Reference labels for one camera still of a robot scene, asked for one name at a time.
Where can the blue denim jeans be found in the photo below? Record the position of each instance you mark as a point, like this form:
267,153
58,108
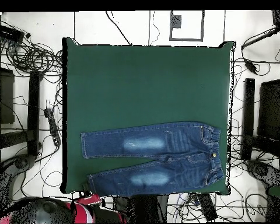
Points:
142,144

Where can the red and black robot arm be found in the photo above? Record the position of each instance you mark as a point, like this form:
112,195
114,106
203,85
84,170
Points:
44,211

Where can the black stand base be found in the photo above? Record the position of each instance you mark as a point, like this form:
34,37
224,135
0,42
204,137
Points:
263,171
22,162

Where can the black power strip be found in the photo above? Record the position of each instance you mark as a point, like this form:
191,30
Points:
207,206
52,126

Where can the narrow black panel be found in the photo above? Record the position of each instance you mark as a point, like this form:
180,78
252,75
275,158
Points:
33,112
248,116

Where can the wide black panel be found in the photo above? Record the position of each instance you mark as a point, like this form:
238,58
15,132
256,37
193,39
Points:
5,98
270,109

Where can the dark green table cloth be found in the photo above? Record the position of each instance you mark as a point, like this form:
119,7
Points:
154,81

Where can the black electronics box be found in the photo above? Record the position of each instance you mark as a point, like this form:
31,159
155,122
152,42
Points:
8,32

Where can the black power adapter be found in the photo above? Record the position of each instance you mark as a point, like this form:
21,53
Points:
250,65

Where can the black bar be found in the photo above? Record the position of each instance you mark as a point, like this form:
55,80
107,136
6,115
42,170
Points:
259,38

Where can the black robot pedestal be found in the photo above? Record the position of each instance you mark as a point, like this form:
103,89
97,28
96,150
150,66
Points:
144,207

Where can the grey square frame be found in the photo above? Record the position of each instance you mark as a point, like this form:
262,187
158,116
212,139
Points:
171,35

